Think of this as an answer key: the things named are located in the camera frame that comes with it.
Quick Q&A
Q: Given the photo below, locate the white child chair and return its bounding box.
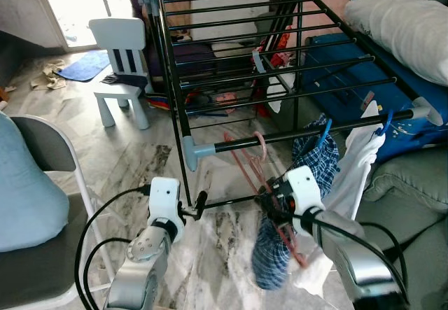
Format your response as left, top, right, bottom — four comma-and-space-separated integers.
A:
88, 17, 152, 131

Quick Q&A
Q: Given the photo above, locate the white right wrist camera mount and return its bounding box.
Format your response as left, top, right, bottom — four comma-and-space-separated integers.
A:
283, 165, 325, 217

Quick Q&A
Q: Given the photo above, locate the beige crumpled cloth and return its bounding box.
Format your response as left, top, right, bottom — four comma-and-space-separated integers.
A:
29, 61, 68, 91

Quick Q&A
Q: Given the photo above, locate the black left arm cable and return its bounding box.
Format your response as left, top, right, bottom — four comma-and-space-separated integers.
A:
73, 183, 152, 310

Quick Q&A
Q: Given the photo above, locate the black metal drying rack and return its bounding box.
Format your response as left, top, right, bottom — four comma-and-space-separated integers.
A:
136, 0, 445, 209

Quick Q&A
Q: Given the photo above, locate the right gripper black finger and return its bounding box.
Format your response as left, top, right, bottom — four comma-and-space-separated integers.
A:
257, 188, 279, 227

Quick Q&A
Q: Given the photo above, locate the blue plastic hanger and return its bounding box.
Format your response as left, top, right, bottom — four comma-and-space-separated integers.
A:
318, 117, 334, 150
374, 108, 395, 138

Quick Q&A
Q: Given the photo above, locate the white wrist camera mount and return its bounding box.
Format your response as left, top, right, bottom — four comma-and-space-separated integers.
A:
148, 177, 185, 241
283, 165, 325, 217

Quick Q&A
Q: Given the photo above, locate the blue floor mat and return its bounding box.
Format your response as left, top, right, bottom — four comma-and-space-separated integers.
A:
55, 50, 112, 83

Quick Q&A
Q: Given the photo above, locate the small dark cloth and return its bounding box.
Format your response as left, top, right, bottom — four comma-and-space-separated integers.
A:
101, 71, 148, 87

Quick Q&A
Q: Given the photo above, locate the blue plaid shirt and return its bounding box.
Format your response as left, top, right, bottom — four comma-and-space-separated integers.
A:
251, 117, 341, 290

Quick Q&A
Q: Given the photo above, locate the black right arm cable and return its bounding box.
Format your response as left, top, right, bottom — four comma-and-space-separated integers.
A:
293, 212, 410, 300

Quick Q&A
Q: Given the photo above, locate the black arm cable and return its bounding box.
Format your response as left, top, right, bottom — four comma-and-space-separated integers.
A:
293, 212, 410, 300
73, 183, 152, 310

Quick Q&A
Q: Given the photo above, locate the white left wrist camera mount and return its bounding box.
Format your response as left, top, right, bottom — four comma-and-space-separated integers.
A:
148, 177, 185, 241

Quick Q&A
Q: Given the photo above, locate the white shirt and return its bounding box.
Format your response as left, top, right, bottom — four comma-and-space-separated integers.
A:
294, 100, 386, 297

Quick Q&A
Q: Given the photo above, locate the light blue cushion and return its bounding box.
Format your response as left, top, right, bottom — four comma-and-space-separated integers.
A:
0, 111, 54, 254

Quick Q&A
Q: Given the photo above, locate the pink plastic hanger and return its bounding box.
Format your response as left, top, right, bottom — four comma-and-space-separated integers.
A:
223, 131, 309, 269

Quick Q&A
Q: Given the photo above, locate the white pillow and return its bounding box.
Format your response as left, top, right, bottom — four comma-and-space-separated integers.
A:
342, 0, 448, 87

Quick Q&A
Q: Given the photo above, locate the grey white folding chair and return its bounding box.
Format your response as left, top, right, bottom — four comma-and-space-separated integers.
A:
0, 114, 117, 310

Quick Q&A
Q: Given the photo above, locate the pink pillow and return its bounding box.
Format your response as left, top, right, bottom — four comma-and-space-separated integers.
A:
301, 0, 365, 42

